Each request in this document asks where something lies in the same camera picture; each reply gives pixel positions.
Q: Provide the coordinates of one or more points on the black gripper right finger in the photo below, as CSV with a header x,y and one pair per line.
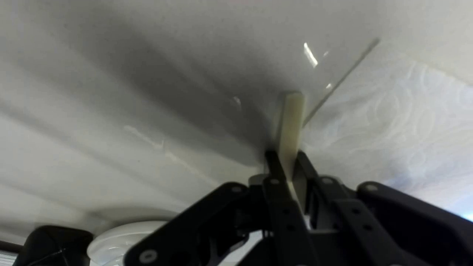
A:
x,y
384,222

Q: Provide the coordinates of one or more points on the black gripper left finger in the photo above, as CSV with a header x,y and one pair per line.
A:
x,y
237,222

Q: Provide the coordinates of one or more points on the cream plastic spoon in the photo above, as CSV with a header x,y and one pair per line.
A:
x,y
290,123

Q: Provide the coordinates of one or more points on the white paper napkin sheet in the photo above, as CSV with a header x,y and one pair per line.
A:
x,y
404,123

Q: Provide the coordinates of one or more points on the small white saucer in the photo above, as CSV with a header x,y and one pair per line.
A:
x,y
118,241

